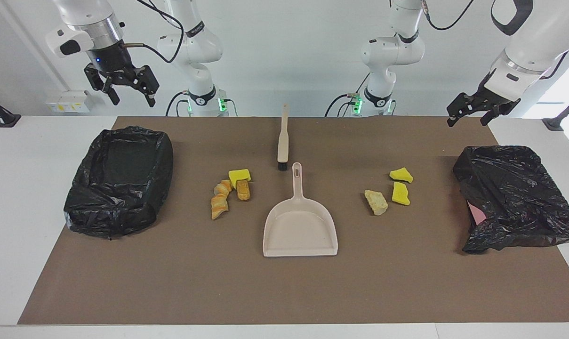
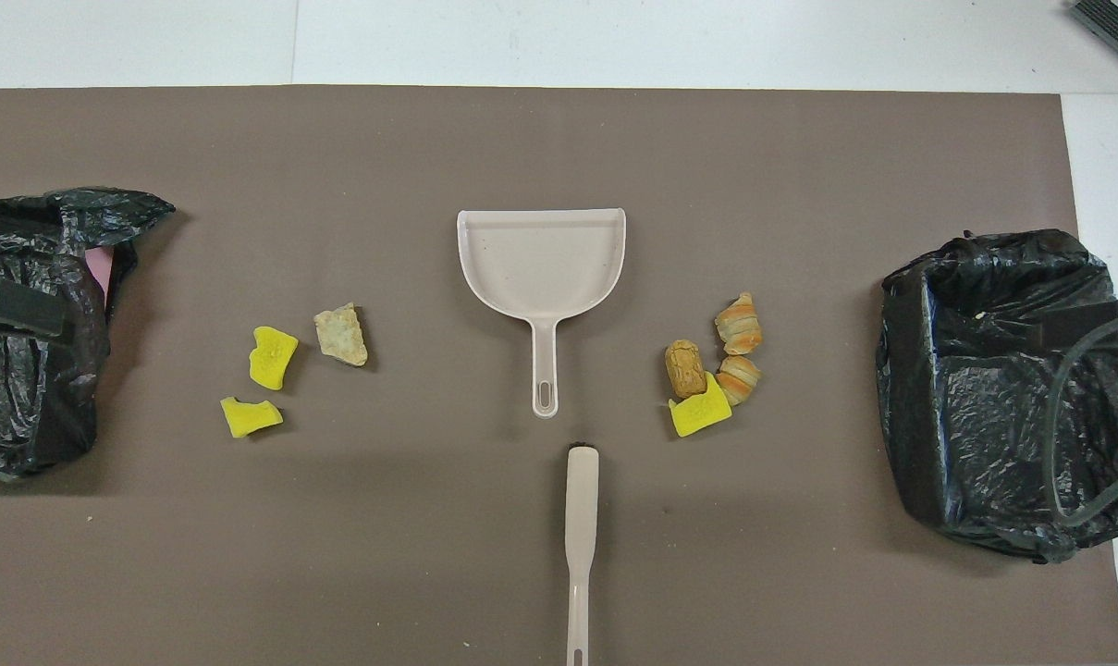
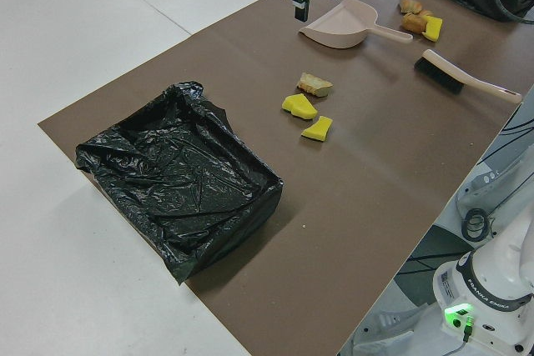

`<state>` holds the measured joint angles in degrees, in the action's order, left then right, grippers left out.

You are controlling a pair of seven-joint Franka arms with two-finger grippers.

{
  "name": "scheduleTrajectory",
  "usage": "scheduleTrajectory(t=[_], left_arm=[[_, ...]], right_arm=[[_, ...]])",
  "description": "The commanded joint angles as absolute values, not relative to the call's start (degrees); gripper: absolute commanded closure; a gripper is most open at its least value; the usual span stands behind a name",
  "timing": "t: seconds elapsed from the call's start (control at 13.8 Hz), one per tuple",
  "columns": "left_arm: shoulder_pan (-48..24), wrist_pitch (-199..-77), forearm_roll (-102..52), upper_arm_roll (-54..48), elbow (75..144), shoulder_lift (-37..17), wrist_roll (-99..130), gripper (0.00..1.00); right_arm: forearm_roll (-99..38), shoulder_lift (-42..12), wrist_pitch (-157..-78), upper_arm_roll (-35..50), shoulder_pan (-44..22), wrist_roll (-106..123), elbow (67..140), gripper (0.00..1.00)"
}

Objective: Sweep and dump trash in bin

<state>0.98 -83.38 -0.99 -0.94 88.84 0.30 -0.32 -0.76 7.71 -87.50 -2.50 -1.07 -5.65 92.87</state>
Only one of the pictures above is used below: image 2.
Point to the yellow sponge with green pad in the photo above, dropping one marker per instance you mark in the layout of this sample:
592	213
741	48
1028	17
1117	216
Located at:
249	418

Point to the yellow sponge piece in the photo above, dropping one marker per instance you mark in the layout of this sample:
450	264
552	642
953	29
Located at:
697	414
273	357

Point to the beige sliced bread chunk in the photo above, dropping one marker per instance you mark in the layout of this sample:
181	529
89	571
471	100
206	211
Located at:
340	335

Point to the orange striped croissant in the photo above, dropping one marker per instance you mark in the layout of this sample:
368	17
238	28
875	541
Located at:
738	379
738	326

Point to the brown peanut shaped bread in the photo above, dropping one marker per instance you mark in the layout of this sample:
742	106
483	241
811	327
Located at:
685	368

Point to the beige plastic dustpan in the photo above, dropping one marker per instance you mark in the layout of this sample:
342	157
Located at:
540	268

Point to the beige brush with black bristles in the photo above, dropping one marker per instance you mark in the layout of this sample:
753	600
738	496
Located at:
582	499

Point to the crumpled black trash bag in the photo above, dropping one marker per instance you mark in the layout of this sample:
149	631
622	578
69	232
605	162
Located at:
22	407

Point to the black bag lined bin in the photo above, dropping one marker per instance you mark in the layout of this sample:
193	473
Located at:
984	416

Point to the brown table mat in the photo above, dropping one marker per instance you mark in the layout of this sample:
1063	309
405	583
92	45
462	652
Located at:
429	166

